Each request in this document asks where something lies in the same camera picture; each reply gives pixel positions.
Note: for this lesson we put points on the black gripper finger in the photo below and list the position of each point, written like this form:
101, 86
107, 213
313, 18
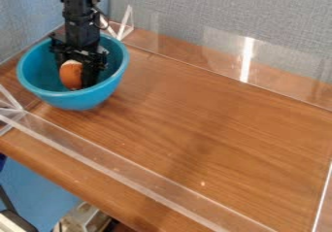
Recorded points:
89, 73

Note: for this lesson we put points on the clear acrylic barrier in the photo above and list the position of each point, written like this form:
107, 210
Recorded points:
173, 195
292, 73

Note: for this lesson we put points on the clear acrylic back barrier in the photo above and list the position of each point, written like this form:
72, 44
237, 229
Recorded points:
292, 73

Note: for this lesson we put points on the clear acrylic left bracket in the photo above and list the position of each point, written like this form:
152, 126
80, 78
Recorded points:
9, 108

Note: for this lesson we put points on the clear acrylic front barrier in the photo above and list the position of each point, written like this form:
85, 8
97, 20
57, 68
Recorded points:
173, 195

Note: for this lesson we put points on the white device under table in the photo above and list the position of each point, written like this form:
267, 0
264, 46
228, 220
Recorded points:
84, 218

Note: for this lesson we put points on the clear acrylic corner bracket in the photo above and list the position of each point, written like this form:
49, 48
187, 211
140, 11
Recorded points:
125, 25

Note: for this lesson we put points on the brown toy mushroom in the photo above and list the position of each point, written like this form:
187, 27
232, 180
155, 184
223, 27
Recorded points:
71, 74

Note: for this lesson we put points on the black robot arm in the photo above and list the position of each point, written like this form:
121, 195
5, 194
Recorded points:
80, 12

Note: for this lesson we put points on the blue bowl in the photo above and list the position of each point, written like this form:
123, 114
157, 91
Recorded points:
37, 75

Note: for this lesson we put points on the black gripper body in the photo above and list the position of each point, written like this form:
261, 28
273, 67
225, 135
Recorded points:
79, 44

